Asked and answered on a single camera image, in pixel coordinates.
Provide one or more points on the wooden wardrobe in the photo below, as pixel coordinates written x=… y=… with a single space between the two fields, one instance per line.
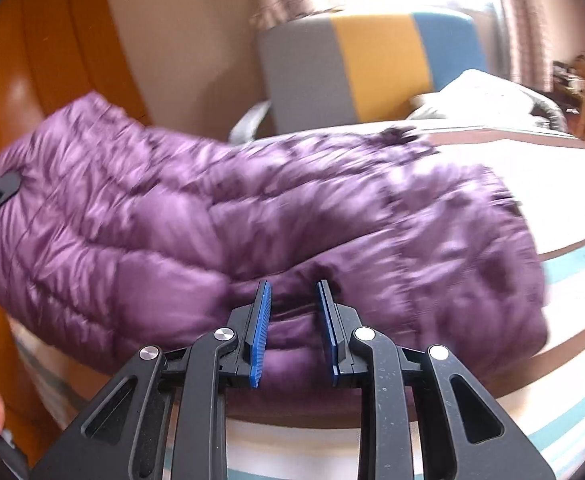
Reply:
x=32 y=60

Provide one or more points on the striped bed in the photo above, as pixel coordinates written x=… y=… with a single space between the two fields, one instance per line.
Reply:
x=562 y=200

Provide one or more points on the grey yellow blue headboard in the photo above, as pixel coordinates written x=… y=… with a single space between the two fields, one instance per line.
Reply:
x=372 y=60

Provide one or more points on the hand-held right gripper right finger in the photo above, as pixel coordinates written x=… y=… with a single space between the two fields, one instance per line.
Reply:
x=328 y=330

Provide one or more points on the purple puffer jacket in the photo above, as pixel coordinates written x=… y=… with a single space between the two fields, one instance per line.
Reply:
x=222 y=200

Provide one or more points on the white grey pillow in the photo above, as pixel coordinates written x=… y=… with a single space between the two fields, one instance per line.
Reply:
x=487 y=97

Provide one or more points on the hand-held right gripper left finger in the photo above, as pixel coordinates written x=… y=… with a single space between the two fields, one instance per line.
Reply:
x=260 y=335

